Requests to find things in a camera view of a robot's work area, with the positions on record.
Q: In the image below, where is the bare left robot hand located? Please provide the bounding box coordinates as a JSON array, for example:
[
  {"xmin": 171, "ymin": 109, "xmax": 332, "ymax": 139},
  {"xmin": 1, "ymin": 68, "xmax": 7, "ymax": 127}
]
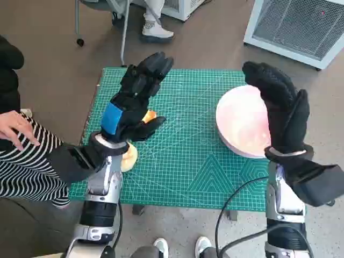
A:
[{"xmin": 99, "ymin": 51, "xmax": 175, "ymax": 143}]

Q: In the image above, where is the gloved right robot hand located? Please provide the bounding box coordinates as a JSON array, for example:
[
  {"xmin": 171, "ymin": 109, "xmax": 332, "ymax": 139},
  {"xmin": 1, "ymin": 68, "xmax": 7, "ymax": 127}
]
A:
[{"xmin": 241, "ymin": 61, "xmax": 310, "ymax": 155}]

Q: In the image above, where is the person's hand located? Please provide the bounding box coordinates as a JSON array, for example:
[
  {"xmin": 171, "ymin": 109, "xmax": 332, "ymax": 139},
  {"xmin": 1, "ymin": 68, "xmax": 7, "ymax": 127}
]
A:
[{"xmin": 0, "ymin": 110, "xmax": 41, "ymax": 151}]

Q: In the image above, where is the long braided toy bread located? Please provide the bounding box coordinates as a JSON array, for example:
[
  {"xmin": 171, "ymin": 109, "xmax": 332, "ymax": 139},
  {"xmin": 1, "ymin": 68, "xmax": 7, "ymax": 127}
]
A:
[{"xmin": 142, "ymin": 109, "xmax": 158, "ymax": 124}]

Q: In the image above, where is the pink bowl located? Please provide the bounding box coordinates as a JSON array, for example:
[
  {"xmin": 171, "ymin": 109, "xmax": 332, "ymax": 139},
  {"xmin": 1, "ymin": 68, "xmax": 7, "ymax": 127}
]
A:
[{"xmin": 216, "ymin": 85, "xmax": 272, "ymax": 159}]

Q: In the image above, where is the round toy bread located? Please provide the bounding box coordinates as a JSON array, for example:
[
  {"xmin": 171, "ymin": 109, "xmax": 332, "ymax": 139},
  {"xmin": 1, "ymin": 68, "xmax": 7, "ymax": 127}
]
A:
[{"xmin": 120, "ymin": 144, "xmax": 139, "ymax": 172}]

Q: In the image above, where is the person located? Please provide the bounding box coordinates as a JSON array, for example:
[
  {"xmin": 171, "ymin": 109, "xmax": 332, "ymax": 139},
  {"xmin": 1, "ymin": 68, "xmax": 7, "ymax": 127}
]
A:
[
  {"xmin": 0, "ymin": 34, "xmax": 72, "ymax": 209},
  {"xmin": 111, "ymin": 0, "xmax": 175, "ymax": 43},
  {"xmin": 130, "ymin": 235, "xmax": 224, "ymax": 258}
]

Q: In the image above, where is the green cutting mat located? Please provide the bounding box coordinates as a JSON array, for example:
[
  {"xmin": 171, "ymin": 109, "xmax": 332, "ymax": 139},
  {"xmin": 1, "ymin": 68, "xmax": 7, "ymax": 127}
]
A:
[{"xmin": 82, "ymin": 67, "xmax": 272, "ymax": 213}]

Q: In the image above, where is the white mesh-front cabinet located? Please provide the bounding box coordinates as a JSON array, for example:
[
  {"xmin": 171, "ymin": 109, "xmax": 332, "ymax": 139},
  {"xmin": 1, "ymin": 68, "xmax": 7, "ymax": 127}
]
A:
[{"xmin": 243, "ymin": 0, "xmax": 344, "ymax": 71}]

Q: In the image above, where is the grey chair with metal legs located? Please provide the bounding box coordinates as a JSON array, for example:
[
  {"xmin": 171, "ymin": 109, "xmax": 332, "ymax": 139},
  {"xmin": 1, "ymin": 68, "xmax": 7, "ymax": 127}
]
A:
[{"xmin": 74, "ymin": 0, "xmax": 131, "ymax": 68}]

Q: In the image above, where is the white grille appliance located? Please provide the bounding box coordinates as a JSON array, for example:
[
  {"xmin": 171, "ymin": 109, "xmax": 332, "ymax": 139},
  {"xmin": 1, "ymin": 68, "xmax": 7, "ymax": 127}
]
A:
[{"xmin": 161, "ymin": 0, "xmax": 205, "ymax": 22}]

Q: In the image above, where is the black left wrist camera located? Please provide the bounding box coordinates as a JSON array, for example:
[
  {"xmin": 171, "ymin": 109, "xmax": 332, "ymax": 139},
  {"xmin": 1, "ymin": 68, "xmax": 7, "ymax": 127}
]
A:
[{"xmin": 48, "ymin": 142, "xmax": 104, "ymax": 187}]

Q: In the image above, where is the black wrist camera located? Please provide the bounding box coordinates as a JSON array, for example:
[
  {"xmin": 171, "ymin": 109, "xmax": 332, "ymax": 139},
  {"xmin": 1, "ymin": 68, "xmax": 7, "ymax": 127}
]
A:
[
  {"xmin": 279, "ymin": 158, "xmax": 342, "ymax": 207},
  {"xmin": 48, "ymin": 142, "xmax": 104, "ymax": 187}
]

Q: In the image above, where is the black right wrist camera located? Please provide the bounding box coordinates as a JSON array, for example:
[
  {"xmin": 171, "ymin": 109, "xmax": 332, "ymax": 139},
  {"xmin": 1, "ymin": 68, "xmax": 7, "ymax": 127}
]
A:
[{"xmin": 279, "ymin": 158, "xmax": 342, "ymax": 207}]

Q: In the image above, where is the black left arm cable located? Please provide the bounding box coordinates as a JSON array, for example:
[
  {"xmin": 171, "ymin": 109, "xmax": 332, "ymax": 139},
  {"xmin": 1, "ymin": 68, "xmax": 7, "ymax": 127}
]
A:
[{"xmin": 106, "ymin": 200, "xmax": 124, "ymax": 258}]

